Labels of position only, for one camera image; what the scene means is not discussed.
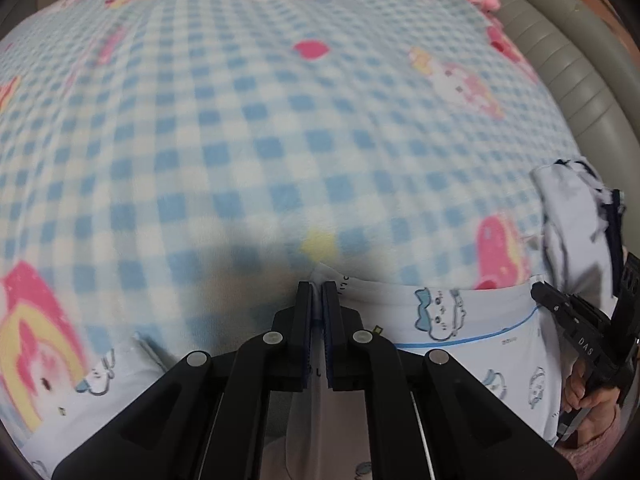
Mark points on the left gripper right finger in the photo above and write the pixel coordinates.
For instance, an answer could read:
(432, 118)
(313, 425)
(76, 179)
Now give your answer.
(427, 416)

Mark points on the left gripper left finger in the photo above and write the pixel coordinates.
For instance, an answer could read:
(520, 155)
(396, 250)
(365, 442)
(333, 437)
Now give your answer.
(206, 417)

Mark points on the light blue cartoon pajama pants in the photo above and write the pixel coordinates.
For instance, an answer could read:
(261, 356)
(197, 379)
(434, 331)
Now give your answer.
(495, 331)

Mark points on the person's right hand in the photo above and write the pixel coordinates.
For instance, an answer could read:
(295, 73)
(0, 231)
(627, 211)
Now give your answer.
(601, 401)

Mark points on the folded light blue garment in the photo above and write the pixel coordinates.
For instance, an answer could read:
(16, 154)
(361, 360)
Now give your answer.
(576, 204)

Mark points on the navy striped folded garment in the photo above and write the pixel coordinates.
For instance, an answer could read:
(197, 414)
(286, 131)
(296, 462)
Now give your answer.
(615, 229)

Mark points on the blue checkered cartoon blanket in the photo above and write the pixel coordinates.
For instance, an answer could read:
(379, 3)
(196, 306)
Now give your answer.
(171, 169)

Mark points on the grey padded headboard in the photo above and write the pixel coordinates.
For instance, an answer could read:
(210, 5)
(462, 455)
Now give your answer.
(588, 71)

